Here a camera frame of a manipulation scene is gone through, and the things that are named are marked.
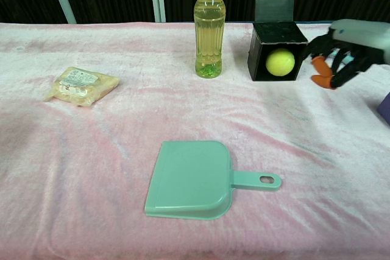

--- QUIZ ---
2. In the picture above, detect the yellow snack packet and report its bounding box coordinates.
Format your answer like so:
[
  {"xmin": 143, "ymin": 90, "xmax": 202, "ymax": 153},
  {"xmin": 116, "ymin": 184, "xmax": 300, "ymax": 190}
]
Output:
[{"xmin": 42, "ymin": 66, "xmax": 121, "ymax": 107}]

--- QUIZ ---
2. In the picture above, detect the yellow tennis ball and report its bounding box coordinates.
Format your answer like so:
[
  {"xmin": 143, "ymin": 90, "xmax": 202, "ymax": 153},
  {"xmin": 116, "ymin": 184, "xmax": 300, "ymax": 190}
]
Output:
[{"xmin": 265, "ymin": 48, "xmax": 296, "ymax": 77}]

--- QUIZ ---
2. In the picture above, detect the teal toy hammer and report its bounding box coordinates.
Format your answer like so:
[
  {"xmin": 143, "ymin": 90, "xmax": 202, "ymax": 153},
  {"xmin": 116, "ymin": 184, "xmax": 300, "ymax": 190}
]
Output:
[{"xmin": 330, "ymin": 47, "xmax": 355, "ymax": 63}]

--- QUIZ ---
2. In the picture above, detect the black open cardboard box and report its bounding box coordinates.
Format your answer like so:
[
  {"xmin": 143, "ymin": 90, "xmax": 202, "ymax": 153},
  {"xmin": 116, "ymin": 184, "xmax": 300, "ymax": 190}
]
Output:
[{"xmin": 247, "ymin": 0, "xmax": 309, "ymax": 83}]

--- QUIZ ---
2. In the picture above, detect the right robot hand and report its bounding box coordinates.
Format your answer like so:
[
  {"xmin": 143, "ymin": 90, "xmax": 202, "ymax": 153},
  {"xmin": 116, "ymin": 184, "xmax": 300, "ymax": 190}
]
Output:
[{"xmin": 300, "ymin": 18, "xmax": 390, "ymax": 90}]

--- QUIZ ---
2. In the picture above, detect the pink fleece blanket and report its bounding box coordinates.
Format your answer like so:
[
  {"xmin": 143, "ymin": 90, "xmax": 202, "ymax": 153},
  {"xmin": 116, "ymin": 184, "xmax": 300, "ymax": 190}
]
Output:
[{"xmin": 0, "ymin": 21, "xmax": 390, "ymax": 260}]

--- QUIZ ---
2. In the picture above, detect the teal plastic dustpan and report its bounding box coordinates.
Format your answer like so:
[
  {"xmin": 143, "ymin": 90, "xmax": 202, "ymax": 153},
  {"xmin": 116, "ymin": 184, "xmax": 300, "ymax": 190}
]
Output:
[{"xmin": 144, "ymin": 140, "xmax": 283, "ymax": 221}]

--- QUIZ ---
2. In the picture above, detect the purple foam cube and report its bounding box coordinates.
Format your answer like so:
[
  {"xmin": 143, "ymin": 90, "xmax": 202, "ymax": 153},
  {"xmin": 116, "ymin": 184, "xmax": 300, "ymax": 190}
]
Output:
[{"xmin": 377, "ymin": 91, "xmax": 390, "ymax": 125}]

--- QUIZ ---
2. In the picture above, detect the green tea plastic bottle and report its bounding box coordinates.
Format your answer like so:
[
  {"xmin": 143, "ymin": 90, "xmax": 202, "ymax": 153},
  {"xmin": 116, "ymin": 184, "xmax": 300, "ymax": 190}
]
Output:
[{"xmin": 194, "ymin": 0, "xmax": 227, "ymax": 79}]

